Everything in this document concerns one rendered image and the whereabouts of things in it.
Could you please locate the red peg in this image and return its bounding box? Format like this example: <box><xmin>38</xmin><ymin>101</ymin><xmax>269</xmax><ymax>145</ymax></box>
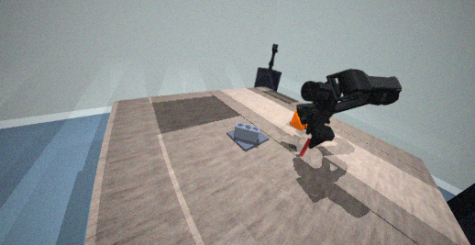
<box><xmin>300</xmin><ymin>138</ymin><xmax>311</xmax><ymax>157</ymax></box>

